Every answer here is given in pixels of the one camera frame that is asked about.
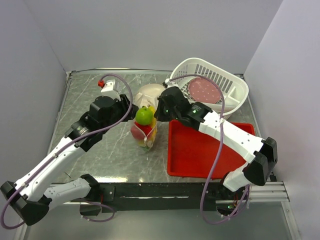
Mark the red bell pepper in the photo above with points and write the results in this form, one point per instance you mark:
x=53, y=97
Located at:
x=139, y=132

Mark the green apple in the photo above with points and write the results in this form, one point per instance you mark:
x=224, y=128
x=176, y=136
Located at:
x=144, y=116

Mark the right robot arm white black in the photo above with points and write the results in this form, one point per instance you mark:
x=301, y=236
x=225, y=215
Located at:
x=260, y=155

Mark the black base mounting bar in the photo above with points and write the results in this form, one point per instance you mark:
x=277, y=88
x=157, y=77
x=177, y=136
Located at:
x=148, y=196

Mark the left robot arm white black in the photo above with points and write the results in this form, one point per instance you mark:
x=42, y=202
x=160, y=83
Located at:
x=32, y=196

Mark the clear dotted zip top bag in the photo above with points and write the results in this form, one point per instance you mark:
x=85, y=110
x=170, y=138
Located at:
x=146, y=135

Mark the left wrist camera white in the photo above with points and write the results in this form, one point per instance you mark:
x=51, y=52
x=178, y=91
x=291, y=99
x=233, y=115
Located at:
x=109, y=88

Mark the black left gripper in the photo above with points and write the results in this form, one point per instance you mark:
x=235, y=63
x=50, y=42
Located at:
x=124, y=103

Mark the beige divided plate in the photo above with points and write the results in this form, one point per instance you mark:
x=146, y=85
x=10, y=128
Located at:
x=148, y=95

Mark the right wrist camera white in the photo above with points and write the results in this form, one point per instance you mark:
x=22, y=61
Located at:
x=168, y=83

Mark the white plastic basket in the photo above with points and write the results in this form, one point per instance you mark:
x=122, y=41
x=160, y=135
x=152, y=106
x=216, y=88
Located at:
x=232, y=88

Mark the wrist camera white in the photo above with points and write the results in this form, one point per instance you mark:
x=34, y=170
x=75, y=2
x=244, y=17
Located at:
x=168, y=83
x=109, y=88

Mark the red plastic tray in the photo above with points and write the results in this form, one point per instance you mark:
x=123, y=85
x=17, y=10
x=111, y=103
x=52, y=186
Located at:
x=192, y=153

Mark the yellow banana bunch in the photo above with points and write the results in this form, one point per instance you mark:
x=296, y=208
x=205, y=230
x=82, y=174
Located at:
x=152, y=132

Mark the pink dotted plate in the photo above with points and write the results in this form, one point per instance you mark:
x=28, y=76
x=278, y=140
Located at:
x=201, y=90

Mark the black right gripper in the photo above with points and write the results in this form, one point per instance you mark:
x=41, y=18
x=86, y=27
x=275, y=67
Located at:
x=160, y=116

